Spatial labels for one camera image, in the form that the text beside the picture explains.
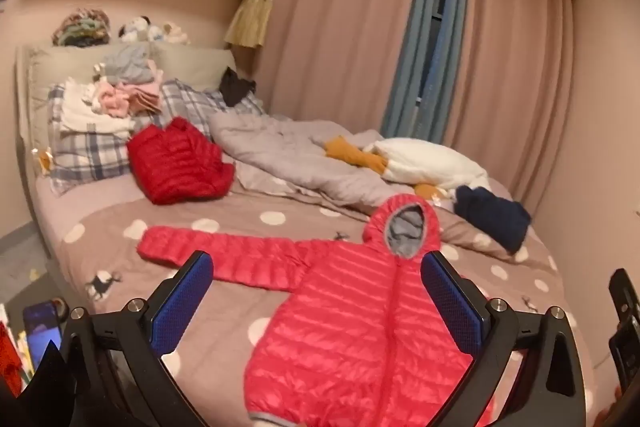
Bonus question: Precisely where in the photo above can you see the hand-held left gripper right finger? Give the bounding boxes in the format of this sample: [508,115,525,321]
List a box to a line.
[420,250,587,427]

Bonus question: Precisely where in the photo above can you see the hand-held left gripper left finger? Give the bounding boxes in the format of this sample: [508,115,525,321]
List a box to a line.
[60,250,215,427]

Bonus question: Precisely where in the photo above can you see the pink hooded puffer jacket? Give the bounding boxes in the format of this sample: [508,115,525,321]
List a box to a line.
[137,193,501,427]

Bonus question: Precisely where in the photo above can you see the pile of folded clothes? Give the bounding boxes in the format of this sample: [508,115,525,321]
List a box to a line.
[60,44,166,138]

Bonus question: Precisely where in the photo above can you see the navy blue cloth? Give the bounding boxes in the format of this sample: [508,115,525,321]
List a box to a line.
[454,185,532,256]

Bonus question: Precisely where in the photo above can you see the red puffer jacket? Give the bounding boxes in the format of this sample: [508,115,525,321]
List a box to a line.
[126,117,236,206]

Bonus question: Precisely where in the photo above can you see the smartphone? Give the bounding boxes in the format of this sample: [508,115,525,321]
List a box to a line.
[22,300,68,375]

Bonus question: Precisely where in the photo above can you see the white goose plush toy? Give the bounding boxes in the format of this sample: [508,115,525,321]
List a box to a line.
[324,136,493,202]

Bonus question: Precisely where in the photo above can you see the plaid pillow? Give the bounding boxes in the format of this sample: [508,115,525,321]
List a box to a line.
[160,79,266,142]
[47,82,166,195]

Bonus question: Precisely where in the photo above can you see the grey quilt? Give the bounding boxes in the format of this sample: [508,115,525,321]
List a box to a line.
[207,111,396,210]

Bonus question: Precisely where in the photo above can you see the black cloth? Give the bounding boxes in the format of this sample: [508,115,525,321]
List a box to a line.
[219,67,257,106]

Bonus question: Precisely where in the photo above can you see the pink curtain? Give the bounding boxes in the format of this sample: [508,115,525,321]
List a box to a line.
[252,0,431,142]
[442,0,576,208]

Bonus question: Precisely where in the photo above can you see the grey headboard cushion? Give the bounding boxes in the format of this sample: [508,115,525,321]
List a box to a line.
[25,42,236,108]

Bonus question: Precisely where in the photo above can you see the stuffed toys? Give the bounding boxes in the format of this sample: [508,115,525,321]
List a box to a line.
[118,15,191,45]

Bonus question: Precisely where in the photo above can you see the blue curtain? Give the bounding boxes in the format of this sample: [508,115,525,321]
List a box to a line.
[380,0,473,142]

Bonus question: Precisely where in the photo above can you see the yellow pleated cloth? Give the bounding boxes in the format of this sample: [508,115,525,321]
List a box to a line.
[224,0,273,50]

